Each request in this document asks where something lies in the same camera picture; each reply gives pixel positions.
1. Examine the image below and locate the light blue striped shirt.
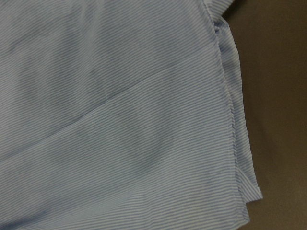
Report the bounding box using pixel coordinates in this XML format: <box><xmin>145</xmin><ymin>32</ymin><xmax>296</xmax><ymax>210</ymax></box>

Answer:
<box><xmin>0</xmin><ymin>0</ymin><xmax>262</xmax><ymax>230</ymax></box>

